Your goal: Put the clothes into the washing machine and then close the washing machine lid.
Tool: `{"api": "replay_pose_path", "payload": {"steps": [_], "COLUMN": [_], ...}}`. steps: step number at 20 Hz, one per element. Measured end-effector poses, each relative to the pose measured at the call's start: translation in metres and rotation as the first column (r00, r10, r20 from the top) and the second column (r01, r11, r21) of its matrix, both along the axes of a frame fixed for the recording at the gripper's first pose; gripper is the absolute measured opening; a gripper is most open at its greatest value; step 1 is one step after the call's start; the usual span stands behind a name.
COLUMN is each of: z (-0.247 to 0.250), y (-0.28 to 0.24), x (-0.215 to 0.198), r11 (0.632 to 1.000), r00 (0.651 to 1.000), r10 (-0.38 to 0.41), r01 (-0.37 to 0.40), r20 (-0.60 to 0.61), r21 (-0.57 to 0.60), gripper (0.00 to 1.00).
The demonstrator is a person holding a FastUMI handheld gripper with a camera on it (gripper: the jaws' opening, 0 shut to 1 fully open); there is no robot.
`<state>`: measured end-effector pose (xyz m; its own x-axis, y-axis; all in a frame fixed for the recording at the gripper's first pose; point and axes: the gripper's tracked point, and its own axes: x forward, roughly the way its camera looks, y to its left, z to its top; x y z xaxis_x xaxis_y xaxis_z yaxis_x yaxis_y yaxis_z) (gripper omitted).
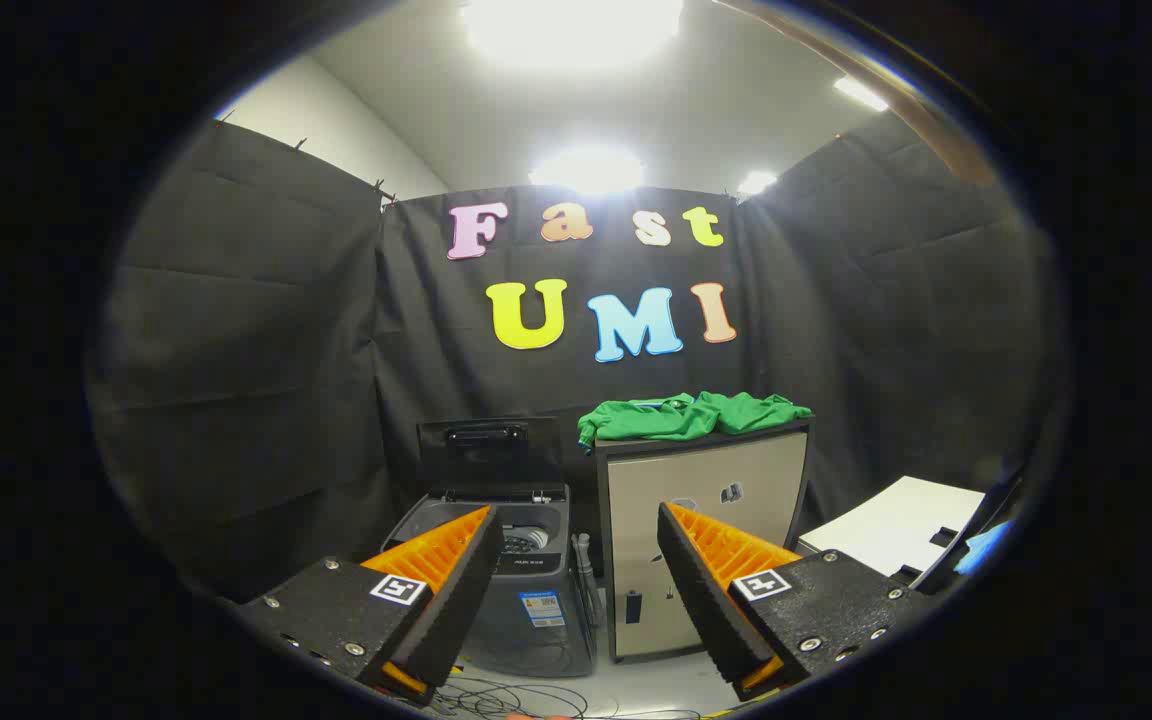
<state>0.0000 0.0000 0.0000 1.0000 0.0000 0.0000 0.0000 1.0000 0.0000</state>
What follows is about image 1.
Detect grey washing machine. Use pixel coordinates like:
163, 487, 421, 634
381, 485, 599, 679

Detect blue object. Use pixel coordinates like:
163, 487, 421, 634
954, 520, 1015, 576

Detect green polo shirt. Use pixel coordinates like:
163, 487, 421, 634
576, 392, 814, 451

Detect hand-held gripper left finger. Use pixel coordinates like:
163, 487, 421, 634
236, 505, 505, 706

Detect grey drain hose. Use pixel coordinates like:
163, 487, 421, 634
572, 533, 605, 626

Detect thin black floor cables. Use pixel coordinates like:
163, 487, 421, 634
431, 665, 727, 720

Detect dark transparent washing machine lid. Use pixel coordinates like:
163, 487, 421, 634
416, 417, 565, 493

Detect white flat board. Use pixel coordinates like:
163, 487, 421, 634
798, 475, 987, 581

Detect grey cabinet with black frame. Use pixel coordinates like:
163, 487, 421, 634
594, 418, 817, 663

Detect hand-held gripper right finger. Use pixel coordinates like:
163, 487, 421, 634
656, 502, 937, 703

